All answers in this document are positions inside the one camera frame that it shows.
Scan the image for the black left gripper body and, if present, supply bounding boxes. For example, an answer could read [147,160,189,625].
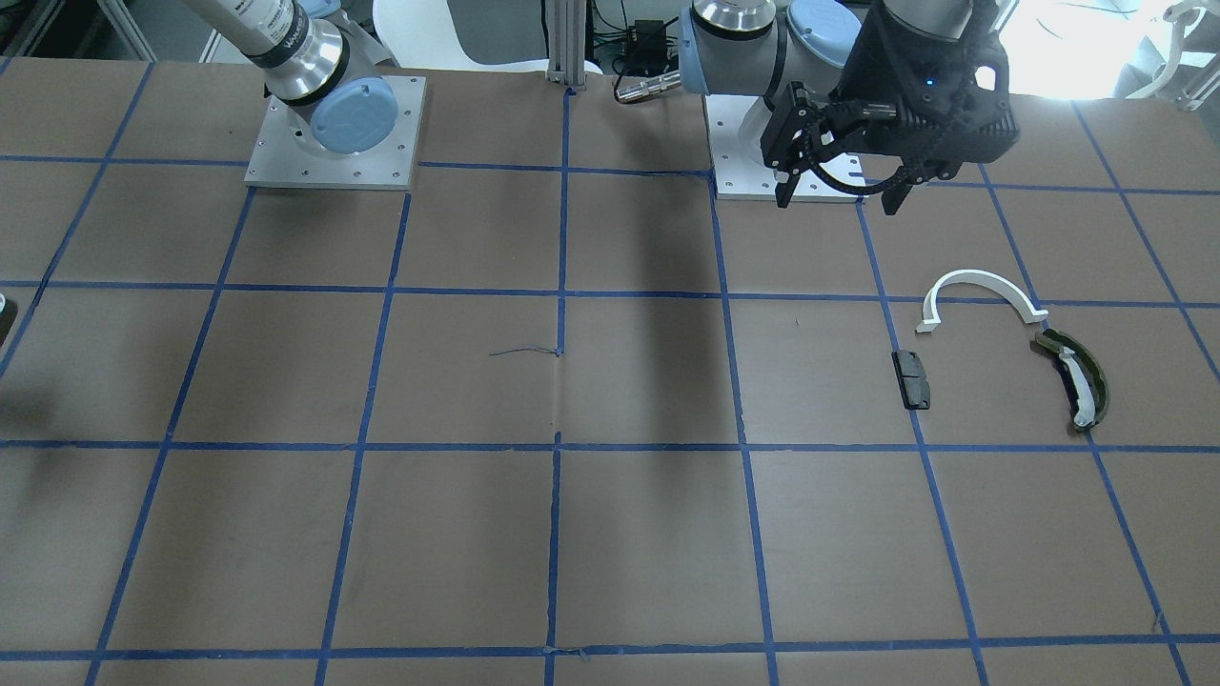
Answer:
[827,1,1019,181]

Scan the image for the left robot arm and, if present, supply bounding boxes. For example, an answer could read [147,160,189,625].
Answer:
[680,1,1020,214]

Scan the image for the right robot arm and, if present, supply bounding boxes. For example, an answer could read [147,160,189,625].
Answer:
[185,1,397,153]

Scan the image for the white curved plastic part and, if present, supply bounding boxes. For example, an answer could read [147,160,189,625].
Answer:
[915,270,1049,334]

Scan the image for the dark grey brake pad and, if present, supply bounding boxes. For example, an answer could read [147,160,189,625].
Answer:
[891,349,931,410]

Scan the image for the white plastic chair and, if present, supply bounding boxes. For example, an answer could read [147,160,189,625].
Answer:
[372,1,604,74]

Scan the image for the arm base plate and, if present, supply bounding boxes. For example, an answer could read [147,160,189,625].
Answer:
[245,74,427,190]
[705,95,883,203]

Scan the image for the aluminium frame post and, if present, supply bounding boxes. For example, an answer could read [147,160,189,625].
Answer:
[540,0,587,92]

